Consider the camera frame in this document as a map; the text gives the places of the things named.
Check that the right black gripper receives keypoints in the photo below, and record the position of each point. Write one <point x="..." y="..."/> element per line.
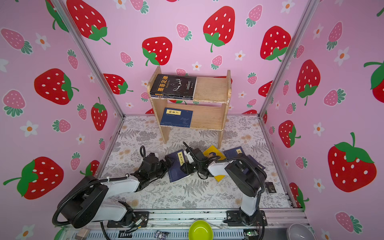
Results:
<point x="186" y="168"/>

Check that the yellow cartoon cover book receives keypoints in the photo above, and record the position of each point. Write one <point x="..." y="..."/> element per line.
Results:
<point x="213" y="151"/>

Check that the blue book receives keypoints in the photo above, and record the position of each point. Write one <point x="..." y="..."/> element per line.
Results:
<point x="256" y="162"/>
<point x="231" y="153"/>
<point x="176" y="118"/>
<point x="175" y="172"/>

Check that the grey bowl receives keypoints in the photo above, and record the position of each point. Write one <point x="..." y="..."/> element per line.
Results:
<point x="299" y="232"/>

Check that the small black card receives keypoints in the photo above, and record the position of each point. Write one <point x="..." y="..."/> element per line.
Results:
<point x="270" y="188"/>

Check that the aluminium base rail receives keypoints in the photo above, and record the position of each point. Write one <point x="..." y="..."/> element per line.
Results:
<point x="275" y="224"/>

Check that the wooden two-tier shelf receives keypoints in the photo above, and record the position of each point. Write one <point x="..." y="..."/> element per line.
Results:
<point x="213" y="95"/>

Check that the black book yellow title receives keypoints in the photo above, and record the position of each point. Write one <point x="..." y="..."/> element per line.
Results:
<point x="171" y="85"/>

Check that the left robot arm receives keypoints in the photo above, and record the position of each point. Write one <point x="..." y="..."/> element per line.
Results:
<point x="88" y="201"/>

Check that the dark portrait cover book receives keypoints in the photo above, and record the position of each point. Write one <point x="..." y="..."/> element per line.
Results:
<point x="171" y="98"/>

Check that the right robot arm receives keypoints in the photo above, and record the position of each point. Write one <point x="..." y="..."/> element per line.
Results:
<point x="247" y="176"/>

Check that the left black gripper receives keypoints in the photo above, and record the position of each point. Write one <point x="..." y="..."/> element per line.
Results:
<point x="165" y="167"/>

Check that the green bowl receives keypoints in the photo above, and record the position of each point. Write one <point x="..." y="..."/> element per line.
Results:
<point x="200" y="230"/>

